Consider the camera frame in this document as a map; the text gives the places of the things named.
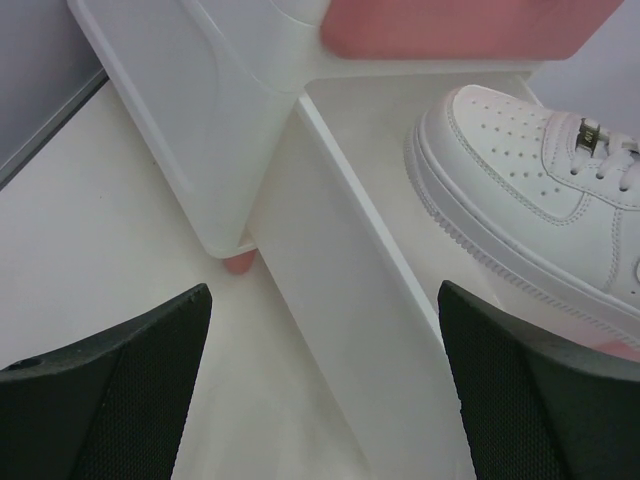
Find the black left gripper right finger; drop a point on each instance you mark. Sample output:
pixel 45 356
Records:
pixel 533 404

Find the light pink drawer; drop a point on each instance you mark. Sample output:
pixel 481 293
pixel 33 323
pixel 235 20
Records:
pixel 359 263

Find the white plastic cabinet body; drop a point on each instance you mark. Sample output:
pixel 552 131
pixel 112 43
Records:
pixel 210 85

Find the white sneaker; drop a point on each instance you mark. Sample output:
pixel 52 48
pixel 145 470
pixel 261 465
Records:
pixel 547 200

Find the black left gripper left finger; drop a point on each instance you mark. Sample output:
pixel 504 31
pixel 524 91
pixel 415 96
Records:
pixel 110 406

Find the dark pink upper drawer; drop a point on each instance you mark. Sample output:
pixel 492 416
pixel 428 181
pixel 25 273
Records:
pixel 515 30

